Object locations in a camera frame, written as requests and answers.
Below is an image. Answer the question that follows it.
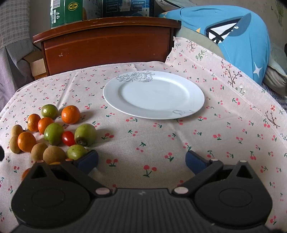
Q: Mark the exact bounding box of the blue checkered bed sheet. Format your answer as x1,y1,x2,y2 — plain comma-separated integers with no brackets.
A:
262,83,287,110

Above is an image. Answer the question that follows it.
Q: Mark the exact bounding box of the green jujube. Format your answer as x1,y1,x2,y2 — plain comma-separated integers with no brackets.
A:
44,123,64,146
41,104,58,119
67,144,88,160
74,123,97,147

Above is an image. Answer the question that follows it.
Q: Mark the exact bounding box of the grey zippered pillow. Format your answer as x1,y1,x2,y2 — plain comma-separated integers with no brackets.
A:
155,0,198,13

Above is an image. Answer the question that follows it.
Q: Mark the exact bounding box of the red cherry tomato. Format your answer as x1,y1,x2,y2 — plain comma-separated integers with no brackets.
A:
62,131,77,146

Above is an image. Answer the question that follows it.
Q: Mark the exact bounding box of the brown wooden nightstand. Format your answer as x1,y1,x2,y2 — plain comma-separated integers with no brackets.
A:
33,17,182,76

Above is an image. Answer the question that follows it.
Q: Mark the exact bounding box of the lavender grey cloth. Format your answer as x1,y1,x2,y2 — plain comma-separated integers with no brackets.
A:
0,45,35,101

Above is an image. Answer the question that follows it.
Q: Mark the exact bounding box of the pale green pillow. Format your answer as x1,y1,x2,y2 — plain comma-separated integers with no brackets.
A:
262,41,287,92

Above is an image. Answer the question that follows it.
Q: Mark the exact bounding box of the checkered grey cloth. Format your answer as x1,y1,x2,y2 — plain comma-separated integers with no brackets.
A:
0,0,31,49

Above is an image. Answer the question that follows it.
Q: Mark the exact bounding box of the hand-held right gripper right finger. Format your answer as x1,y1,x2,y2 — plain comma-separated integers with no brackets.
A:
173,150,258,195

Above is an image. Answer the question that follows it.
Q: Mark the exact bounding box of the white plate with grey print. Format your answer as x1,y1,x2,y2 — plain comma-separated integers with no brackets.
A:
103,70,205,120

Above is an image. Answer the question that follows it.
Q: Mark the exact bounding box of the blue printed box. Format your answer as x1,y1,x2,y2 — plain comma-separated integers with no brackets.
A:
103,0,155,18

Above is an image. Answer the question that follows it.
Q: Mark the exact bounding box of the green carton box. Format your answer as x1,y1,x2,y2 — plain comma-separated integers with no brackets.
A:
50,0,84,29

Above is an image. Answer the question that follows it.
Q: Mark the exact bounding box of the cherry print tablecloth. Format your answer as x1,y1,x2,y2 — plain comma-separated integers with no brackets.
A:
0,37,287,233

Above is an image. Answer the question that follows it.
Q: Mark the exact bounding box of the blue printed quilt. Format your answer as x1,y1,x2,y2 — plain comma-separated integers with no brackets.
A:
158,6,271,85

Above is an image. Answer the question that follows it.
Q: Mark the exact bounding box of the beige printed box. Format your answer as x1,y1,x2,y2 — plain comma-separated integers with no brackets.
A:
83,0,104,20

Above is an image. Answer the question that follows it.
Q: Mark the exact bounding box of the grey-green blanket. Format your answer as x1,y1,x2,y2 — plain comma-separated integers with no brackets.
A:
177,26,225,60

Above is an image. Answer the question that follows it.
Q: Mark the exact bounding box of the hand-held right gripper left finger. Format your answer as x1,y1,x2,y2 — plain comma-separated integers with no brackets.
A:
29,150,112,198

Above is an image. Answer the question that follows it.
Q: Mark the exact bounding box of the brown longan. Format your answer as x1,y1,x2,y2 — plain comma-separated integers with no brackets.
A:
31,143,48,162
9,135,22,154
43,147,68,165
11,125,24,137

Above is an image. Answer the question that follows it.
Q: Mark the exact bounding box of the large orange tangerine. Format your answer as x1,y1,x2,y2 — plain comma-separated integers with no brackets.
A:
61,105,81,124

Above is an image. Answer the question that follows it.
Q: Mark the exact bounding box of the open cardboard box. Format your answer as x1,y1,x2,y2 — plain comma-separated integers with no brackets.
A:
22,50,48,81

